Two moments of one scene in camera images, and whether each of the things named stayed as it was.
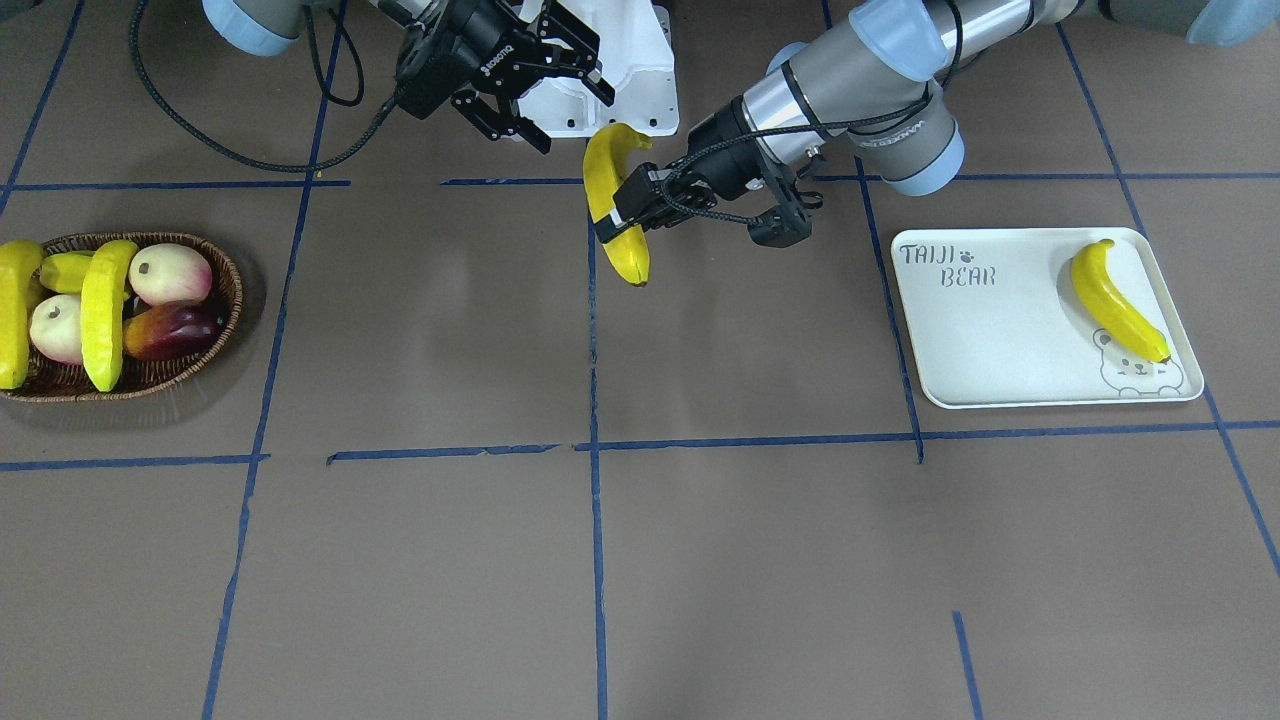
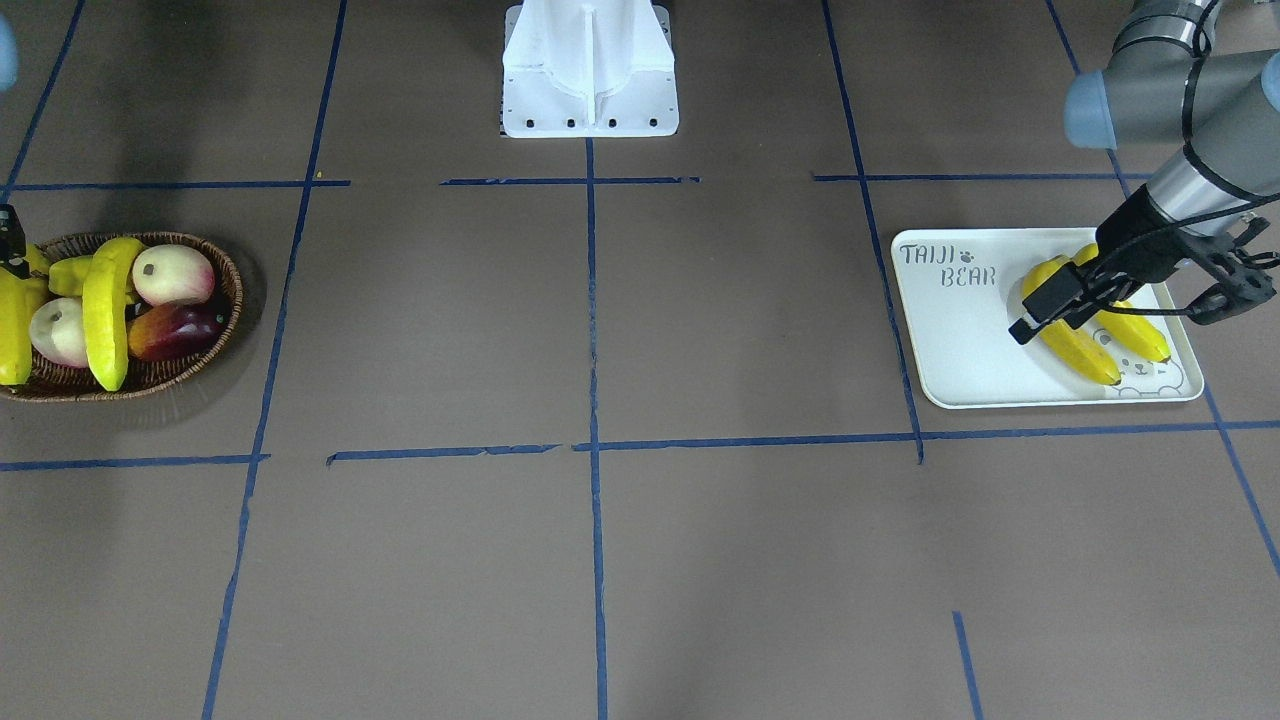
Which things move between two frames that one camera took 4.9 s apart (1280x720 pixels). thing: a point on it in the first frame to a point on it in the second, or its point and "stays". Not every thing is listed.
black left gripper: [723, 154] to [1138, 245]
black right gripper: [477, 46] to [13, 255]
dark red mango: [171, 329] stays
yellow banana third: [102, 311] stays
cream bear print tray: [997, 318] stays
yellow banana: [604, 161] to [1076, 351]
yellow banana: [1092, 277] stays
